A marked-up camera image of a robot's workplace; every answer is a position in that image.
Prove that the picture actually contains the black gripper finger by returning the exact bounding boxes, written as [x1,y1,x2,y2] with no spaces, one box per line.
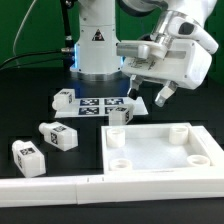
[127,75,144,100]
[155,81,178,107]

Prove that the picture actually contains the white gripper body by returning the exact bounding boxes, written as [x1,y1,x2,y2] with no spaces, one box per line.
[117,39,212,89]

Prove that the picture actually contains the white square tabletop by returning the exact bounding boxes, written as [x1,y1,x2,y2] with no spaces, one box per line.
[101,123,212,174]

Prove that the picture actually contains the white sheet with tags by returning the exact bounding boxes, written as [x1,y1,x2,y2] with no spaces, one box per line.
[55,97,148,118]

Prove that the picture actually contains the white L-shaped obstacle fence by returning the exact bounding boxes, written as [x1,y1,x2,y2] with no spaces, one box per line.
[0,126,224,207]

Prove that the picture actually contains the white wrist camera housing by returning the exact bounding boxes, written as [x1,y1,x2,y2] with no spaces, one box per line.
[168,17,219,54]

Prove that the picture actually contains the black cable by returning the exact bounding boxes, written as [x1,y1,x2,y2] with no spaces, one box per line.
[0,49,75,70]

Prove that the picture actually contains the grey cable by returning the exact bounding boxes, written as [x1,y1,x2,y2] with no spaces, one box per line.
[12,0,38,58]

